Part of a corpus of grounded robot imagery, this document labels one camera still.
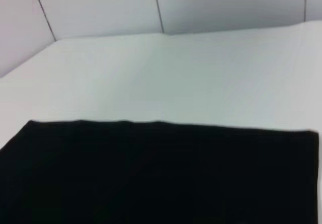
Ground black t-shirt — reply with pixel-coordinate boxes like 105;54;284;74
0;119;320;224

